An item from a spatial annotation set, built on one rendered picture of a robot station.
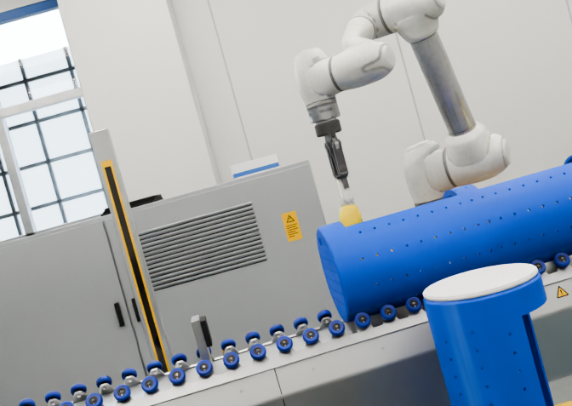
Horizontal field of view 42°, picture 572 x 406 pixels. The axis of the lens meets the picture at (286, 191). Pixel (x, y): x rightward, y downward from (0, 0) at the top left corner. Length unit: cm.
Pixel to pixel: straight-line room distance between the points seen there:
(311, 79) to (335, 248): 48
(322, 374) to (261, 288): 174
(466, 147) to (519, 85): 257
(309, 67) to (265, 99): 290
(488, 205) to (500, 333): 50
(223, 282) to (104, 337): 66
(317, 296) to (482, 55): 221
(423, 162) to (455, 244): 75
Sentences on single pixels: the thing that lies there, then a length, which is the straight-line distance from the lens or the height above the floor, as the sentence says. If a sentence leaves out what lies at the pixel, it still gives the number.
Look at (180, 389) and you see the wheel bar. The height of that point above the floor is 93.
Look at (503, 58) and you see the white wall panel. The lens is 524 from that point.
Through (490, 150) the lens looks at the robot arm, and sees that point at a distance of 272.
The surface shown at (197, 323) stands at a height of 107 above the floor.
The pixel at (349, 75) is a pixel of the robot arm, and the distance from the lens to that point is 206.
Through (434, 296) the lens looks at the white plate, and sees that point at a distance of 180.
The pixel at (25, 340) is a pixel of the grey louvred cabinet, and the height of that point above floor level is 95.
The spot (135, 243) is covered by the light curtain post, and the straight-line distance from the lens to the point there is 243.
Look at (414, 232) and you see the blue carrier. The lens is 207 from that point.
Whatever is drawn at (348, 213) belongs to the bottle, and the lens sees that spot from 213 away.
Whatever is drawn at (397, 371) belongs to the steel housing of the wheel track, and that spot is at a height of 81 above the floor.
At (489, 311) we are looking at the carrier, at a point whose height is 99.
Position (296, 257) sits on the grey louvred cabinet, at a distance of 374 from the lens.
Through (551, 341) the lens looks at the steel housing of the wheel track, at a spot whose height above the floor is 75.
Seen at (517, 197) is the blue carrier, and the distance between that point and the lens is 218.
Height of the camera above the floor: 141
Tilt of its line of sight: 1 degrees down
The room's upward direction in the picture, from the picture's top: 15 degrees counter-clockwise
